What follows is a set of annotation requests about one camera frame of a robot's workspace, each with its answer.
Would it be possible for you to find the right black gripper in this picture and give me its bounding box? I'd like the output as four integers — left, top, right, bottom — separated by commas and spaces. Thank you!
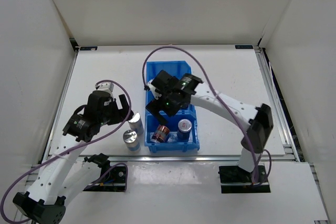
146, 91, 185, 126

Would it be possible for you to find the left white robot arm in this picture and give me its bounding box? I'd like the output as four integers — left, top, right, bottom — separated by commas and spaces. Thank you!
13, 88, 133, 223

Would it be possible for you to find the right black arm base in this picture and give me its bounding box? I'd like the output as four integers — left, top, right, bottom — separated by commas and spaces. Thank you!
218, 165, 271, 194

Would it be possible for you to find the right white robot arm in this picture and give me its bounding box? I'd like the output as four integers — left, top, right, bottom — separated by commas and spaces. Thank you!
144, 70, 274, 182

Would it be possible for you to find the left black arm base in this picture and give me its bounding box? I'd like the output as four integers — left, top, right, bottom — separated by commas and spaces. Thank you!
84, 163, 128, 193

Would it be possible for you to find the silver can rear left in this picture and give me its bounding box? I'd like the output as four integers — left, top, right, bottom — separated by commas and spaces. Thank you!
128, 112, 144, 135

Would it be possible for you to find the silver can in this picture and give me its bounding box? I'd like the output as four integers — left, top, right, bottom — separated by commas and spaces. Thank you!
128, 112, 144, 135
123, 130, 141, 152

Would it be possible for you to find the blue plastic divided bin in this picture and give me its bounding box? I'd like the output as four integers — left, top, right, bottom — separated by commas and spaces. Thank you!
144, 61, 199, 153

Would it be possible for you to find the silver can front left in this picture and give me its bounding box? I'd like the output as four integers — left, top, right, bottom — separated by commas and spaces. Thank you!
123, 130, 141, 152

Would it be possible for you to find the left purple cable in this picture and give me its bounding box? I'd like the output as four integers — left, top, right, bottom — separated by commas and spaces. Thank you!
0, 80, 135, 223

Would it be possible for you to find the purple cable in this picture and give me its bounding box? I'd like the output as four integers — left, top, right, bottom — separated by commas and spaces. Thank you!
0, 80, 135, 223
141, 46, 272, 186

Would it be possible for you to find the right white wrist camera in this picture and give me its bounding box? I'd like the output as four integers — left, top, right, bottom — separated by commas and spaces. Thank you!
144, 79, 162, 101

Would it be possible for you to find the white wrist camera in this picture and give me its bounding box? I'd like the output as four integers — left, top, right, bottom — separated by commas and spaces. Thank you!
95, 82, 114, 98
144, 79, 162, 101

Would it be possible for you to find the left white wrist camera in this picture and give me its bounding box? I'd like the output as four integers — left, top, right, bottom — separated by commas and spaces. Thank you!
95, 82, 114, 98

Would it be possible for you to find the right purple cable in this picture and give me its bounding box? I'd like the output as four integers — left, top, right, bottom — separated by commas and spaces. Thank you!
141, 46, 272, 186

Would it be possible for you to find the aluminium table frame rail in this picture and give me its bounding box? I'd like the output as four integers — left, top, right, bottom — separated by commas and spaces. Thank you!
255, 47, 300, 162

